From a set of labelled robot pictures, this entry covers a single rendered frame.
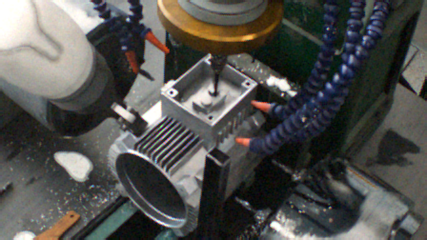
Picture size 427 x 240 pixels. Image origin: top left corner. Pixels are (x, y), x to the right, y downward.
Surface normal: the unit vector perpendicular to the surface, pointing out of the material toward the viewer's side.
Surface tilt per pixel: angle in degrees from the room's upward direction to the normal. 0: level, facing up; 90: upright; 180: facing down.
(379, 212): 2
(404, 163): 0
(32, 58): 89
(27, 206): 0
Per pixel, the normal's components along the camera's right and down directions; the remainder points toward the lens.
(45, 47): 0.73, 0.42
